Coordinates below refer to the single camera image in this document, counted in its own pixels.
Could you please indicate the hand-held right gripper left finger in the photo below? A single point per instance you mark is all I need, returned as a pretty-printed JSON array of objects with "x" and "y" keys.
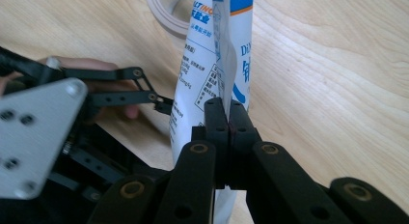
[{"x": 217, "y": 121}]

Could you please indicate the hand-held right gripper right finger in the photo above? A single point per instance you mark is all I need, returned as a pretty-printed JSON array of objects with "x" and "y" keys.
[{"x": 239, "y": 127}]

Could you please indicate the white and blue pouch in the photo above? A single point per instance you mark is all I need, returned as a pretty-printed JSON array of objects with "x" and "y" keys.
[{"x": 196, "y": 76}]

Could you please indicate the glass jar with hinged lid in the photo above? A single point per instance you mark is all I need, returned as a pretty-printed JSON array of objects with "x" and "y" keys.
[{"x": 164, "y": 18}]

